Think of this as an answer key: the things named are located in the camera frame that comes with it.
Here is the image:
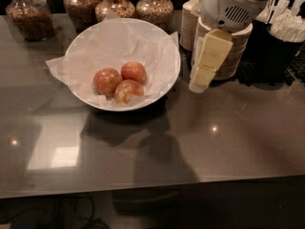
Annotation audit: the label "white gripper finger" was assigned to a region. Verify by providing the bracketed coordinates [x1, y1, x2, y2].
[189, 36, 207, 94]

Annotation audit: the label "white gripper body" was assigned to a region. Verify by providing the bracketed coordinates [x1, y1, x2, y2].
[200, 0, 268, 32]

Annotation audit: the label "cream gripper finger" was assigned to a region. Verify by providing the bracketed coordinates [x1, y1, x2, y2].
[192, 29, 233, 87]

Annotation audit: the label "red apple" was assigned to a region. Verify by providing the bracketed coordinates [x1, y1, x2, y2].
[92, 68, 123, 97]
[121, 61, 147, 85]
[113, 79, 144, 104]

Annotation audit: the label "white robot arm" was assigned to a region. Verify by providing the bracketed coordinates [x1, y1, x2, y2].
[189, 0, 268, 94]

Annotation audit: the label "white bowl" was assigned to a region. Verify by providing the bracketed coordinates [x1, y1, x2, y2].
[64, 17, 182, 113]

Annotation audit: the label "front paper cup stack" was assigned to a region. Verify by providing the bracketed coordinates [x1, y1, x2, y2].
[191, 18, 253, 80]

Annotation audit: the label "black container with stirrers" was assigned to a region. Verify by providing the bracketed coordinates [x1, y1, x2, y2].
[243, 0, 290, 65]

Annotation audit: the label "black container with napkins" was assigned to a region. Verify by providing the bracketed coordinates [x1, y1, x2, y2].
[261, 10, 305, 84]

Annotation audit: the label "glass nut jar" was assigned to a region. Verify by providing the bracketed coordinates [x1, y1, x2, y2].
[135, 0, 174, 31]
[63, 0, 100, 31]
[6, 0, 54, 41]
[95, 0, 135, 22]

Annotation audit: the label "white paper liner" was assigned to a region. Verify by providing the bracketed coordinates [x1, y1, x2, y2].
[47, 13, 180, 112]

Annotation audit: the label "leftmost glass nut jar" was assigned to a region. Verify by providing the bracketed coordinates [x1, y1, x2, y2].
[6, 0, 54, 41]

